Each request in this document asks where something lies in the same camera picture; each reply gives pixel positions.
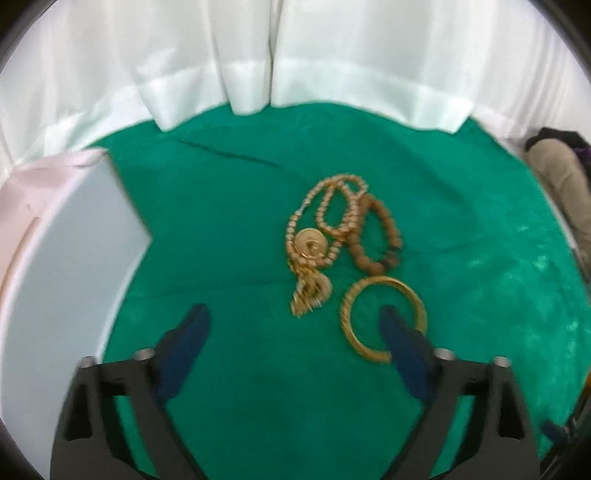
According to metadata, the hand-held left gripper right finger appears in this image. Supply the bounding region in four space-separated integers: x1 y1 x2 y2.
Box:
379 305 539 480

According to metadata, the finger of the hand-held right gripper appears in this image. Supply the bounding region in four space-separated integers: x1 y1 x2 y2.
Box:
541 419 573 446

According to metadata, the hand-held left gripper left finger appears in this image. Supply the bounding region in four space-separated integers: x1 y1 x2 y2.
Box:
50 303 213 480

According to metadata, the gold bangle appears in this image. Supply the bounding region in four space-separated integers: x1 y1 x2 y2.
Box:
340 276 427 365

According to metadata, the white box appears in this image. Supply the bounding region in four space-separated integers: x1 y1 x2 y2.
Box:
0 148 153 477

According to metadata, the green velvet cloth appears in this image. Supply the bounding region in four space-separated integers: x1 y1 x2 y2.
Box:
83 102 584 480

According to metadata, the black and purple clothing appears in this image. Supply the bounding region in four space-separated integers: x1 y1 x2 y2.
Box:
526 127 591 162

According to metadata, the white curtain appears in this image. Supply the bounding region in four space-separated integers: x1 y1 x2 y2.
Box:
0 0 591 185

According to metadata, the brown wooden bead bracelet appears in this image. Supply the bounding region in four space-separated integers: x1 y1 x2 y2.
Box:
347 193 403 273

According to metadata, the gold bead necklace with pendant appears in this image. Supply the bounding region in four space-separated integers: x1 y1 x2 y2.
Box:
285 174 370 319

